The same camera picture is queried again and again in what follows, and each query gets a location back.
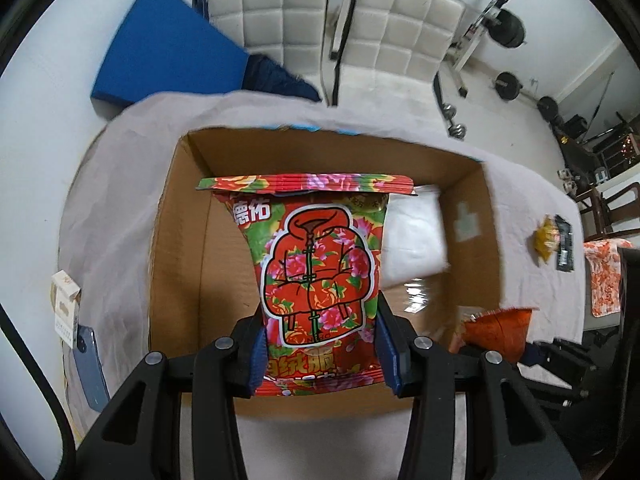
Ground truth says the wooden chair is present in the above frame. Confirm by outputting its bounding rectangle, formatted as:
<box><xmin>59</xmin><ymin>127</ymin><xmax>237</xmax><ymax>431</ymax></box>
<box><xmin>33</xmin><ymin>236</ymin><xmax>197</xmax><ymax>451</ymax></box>
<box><xmin>574</xmin><ymin>180</ymin><xmax>640</xmax><ymax>242</ymax></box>

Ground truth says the red floral snack packet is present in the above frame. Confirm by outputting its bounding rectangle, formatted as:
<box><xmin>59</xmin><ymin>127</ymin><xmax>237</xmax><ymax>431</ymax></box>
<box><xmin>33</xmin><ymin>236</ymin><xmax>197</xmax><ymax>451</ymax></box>
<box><xmin>195</xmin><ymin>172</ymin><xmax>416</xmax><ymax>397</ymax></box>

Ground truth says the weight bench rack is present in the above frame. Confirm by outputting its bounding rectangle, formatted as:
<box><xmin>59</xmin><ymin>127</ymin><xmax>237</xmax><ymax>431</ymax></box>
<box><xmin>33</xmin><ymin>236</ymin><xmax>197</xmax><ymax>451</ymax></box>
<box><xmin>450</xmin><ymin>0</ymin><xmax>517</xmax><ymax>72</ymax></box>

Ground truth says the metal dumbbell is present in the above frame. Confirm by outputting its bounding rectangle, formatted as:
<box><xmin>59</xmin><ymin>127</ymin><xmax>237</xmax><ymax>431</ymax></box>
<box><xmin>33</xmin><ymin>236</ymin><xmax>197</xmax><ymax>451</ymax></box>
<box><xmin>441</xmin><ymin>104</ymin><xmax>468</xmax><ymax>141</ymax></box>

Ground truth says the white plastic packet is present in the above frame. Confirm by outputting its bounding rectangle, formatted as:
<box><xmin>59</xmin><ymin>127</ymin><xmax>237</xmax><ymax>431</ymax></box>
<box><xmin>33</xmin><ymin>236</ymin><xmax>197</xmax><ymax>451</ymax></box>
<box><xmin>381</xmin><ymin>185</ymin><xmax>451</xmax><ymax>292</ymax></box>

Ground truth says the yellow snack packet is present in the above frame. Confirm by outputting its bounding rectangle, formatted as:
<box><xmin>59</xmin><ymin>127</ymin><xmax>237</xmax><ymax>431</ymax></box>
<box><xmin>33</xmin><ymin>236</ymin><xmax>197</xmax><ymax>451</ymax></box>
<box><xmin>532</xmin><ymin>214</ymin><xmax>563</xmax><ymax>267</ymax></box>

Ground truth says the blue foam mat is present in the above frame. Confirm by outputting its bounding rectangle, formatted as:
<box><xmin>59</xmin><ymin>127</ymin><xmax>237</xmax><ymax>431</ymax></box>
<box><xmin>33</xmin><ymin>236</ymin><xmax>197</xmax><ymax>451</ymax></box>
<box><xmin>90</xmin><ymin>0</ymin><xmax>252</xmax><ymax>111</ymax></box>

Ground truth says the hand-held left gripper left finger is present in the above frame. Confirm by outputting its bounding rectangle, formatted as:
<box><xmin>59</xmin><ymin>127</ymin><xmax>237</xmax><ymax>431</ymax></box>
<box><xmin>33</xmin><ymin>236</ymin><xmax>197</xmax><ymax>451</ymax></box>
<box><xmin>75</xmin><ymin>314</ymin><xmax>269</xmax><ymax>480</ymax></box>

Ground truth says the navy cloth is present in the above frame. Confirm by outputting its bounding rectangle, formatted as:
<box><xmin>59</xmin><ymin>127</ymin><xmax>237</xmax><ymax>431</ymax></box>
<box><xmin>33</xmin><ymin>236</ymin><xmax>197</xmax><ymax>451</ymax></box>
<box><xmin>240</xmin><ymin>53</ymin><xmax>322</xmax><ymax>104</ymax></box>

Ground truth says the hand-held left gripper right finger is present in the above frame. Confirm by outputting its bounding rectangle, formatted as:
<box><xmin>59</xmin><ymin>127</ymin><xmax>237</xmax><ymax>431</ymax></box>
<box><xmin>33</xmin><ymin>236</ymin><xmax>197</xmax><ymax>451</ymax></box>
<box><xmin>374</xmin><ymin>294</ymin><xmax>572</xmax><ymax>480</ymax></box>

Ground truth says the orange floral cloth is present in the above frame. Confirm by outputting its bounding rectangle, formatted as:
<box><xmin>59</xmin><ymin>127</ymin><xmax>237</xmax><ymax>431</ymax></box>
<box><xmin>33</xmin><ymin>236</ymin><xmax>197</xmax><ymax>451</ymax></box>
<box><xmin>582</xmin><ymin>239</ymin><xmax>635</xmax><ymax>319</ymax></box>

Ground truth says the cardboard box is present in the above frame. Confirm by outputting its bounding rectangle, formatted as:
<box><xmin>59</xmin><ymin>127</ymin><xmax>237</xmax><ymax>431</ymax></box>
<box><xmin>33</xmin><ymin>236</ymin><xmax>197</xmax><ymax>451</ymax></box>
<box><xmin>147</xmin><ymin>124</ymin><xmax>506</xmax><ymax>418</ymax></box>

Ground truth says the grey tablecloth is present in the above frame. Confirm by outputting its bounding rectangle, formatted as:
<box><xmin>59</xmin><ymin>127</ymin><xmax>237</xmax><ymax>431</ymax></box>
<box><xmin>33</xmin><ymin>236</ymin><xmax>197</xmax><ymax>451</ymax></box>
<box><xmin>57</xmin><ymin>91</ymin><xmax>587</xmax><ymax>443</ymax></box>

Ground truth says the white quilted chair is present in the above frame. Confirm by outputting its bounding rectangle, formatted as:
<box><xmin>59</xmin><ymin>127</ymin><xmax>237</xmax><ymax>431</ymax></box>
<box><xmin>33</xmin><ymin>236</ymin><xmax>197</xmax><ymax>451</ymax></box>
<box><xmin>192</xmin><ymin>0</ymin><xmax>342</xmax><ymax>106</ymax></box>
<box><xmin>329</xmin><ymin>0</ymin><xmax>469</xmax><ymax>128</ymax></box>

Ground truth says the blue smartphone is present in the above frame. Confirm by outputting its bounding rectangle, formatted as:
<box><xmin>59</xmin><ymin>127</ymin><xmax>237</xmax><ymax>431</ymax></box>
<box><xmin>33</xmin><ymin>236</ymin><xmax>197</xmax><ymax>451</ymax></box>
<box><xmin>72</xmin><ymin>325</ymin><xmax>112</xmax><ymax>412</ymax></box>

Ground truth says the black weight plate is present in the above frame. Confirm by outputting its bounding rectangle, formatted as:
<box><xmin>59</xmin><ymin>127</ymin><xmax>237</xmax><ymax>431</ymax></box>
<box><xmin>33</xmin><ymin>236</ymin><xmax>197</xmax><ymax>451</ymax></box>
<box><xmin>494</xmin><ymin>72</ymin><xmax>523</xmax><ymax>102</ymax></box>
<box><xmin>487</xmin><ymin>8</ymin><xmax>525</xmax><ymax>51</ymax></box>
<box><xmin>536</xmin><ymin>95</ymin><xmax>565</xmax><ymax>125</ymax></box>

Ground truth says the orange snack packet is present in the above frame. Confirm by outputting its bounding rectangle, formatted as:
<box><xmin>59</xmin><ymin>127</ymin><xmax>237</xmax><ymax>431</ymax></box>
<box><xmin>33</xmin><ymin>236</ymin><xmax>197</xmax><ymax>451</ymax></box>
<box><xmin>460</xmin><ymin>307</ymin><xmax>535</xmax><ymax>363</ymax></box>

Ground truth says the cigarette pack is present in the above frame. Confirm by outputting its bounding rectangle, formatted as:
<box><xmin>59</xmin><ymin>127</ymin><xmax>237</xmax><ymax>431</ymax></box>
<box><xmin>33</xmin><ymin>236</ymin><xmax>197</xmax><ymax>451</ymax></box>
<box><xmin>49</xmin><ymin>269</ymin><xmax>84</xmax><ymax>350</ymax></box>

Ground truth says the black snack packet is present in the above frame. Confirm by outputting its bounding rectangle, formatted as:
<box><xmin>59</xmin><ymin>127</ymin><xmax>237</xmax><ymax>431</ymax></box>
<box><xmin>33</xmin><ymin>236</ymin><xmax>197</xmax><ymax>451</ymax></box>
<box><xmin>552</xmin><ymin>214</ymin><xmax>577</xmax><ymax>274</ymax></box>

